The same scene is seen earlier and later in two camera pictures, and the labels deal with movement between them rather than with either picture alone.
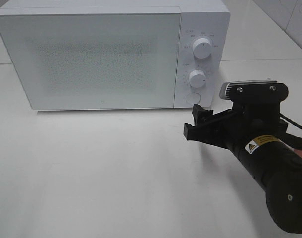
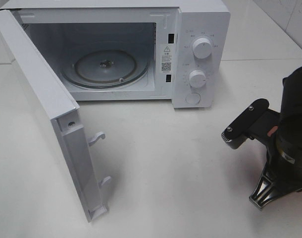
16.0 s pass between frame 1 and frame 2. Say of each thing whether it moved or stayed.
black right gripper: moved
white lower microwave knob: stayed
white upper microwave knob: stayed
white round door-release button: stayed
